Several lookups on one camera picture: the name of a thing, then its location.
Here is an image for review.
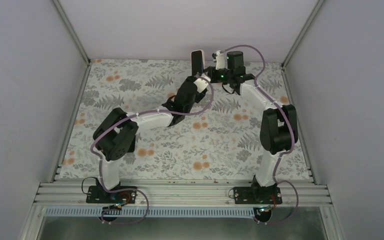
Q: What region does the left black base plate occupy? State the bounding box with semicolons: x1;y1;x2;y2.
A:
85;185;137;204

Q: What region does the black phone on table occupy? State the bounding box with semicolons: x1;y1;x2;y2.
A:
126;135;136;153

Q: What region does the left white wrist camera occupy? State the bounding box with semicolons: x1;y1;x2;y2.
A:
193;74;211;93

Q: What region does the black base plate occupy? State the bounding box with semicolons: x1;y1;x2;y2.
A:
231;186;283;205
85;185;137;204

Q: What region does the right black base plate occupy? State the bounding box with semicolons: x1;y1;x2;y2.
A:
231;186;283;205

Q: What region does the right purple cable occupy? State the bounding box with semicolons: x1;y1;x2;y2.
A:
220;44;300;225

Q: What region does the aluminium rail frame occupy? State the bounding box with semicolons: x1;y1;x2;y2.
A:
33;178;333;207

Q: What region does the grey slotted cable duct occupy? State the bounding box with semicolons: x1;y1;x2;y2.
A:
43;206;255;219

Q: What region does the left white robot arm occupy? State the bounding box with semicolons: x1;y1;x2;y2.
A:
90;74;212;203

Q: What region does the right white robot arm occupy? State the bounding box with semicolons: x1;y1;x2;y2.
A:
205;50;298;204

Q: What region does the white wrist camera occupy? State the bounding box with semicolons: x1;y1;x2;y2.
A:
193;74;211;93
211;50;227;70

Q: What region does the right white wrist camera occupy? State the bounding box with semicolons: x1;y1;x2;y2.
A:
211;50;227;70

